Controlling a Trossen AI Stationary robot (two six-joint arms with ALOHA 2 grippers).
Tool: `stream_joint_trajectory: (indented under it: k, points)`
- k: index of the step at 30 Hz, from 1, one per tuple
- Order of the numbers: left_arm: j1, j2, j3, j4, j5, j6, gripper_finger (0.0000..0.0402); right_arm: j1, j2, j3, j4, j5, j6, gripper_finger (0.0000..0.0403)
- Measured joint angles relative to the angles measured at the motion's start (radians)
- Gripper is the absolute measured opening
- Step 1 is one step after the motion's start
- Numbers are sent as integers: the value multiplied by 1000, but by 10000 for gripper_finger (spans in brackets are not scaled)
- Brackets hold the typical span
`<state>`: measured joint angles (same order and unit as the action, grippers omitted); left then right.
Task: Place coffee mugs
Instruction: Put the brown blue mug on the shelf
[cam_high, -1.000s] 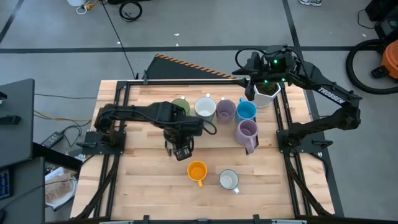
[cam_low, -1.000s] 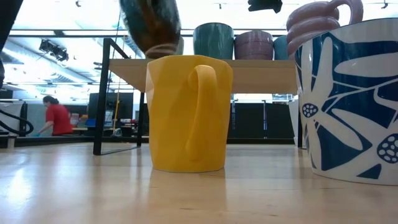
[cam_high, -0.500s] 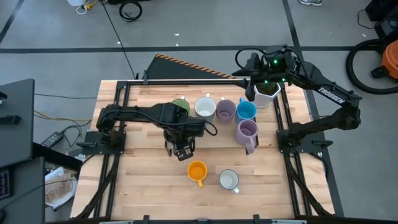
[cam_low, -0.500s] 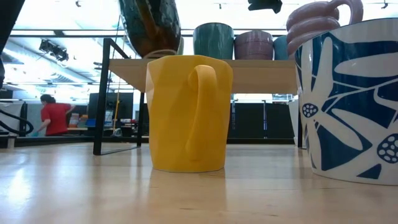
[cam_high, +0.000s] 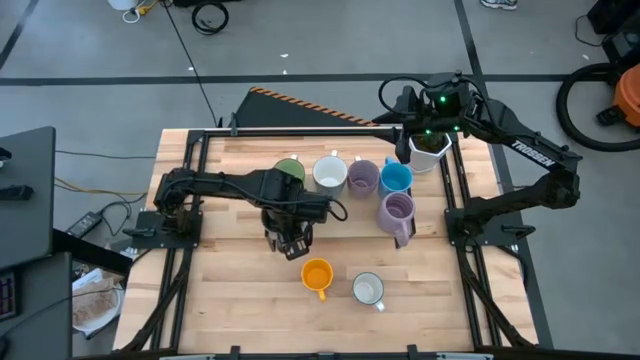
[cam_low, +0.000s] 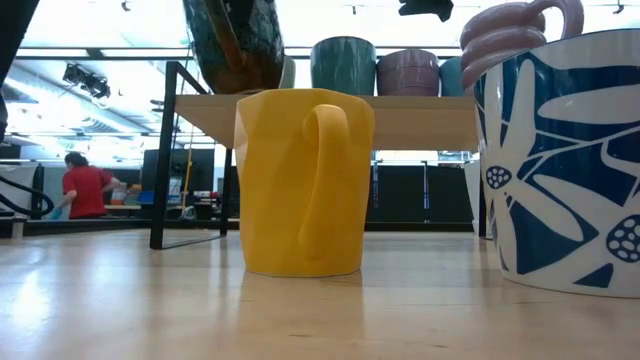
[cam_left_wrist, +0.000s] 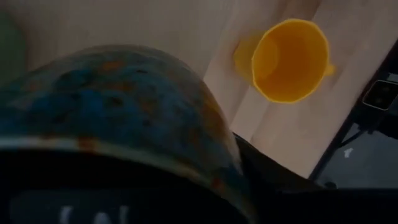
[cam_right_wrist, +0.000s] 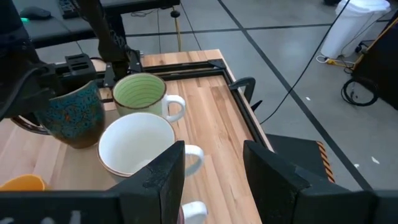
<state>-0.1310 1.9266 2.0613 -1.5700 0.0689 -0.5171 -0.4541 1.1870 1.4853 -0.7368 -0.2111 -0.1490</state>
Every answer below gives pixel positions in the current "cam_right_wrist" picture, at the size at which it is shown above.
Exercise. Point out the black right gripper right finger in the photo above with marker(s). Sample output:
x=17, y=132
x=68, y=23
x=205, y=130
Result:
x=270, y=186

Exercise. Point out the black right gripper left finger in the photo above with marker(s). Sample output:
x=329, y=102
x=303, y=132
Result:
x=155, y=186

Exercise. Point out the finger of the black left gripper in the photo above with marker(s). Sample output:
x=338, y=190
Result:
x=28, y=104

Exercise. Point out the dark teal speckled mug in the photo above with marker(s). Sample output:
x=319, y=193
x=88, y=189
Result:
x=74, y=118

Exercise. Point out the white mug with brown rim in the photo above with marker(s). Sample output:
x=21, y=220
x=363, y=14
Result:
x=133, y=140

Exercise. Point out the yellow faceted mug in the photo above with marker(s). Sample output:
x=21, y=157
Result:
x=21, y=183

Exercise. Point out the green ribbed mug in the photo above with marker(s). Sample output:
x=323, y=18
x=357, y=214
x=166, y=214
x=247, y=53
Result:
x=138, y=91

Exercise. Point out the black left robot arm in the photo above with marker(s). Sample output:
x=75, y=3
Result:
x=105, y=31

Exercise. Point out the black ramp with orange stripes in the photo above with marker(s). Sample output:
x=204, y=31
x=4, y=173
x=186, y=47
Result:
x=295, y=152

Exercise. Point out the black desk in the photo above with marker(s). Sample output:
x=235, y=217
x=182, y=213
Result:
x=49, y=31

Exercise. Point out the wooden shelf with black legs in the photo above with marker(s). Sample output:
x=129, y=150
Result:
x=37, y=155

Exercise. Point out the black computer mouse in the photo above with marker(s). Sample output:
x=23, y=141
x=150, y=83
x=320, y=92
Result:
x=35, y=13

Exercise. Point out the black keyboard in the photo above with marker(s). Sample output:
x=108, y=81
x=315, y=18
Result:
x=68, y=7

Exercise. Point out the black table clamp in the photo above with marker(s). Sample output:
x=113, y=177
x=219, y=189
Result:
x=245, y=82

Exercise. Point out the yellow power strip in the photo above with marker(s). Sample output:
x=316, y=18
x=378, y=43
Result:
x=334, y=62

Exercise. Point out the black equipment case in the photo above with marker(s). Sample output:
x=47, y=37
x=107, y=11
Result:
x=382, y=68

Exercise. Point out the white trash bin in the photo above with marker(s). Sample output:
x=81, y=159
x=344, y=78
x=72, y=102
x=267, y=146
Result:
x=351, y=28

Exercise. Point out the black aluminium table frame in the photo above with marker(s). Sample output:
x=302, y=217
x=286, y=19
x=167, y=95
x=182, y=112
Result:
x=186, y=66

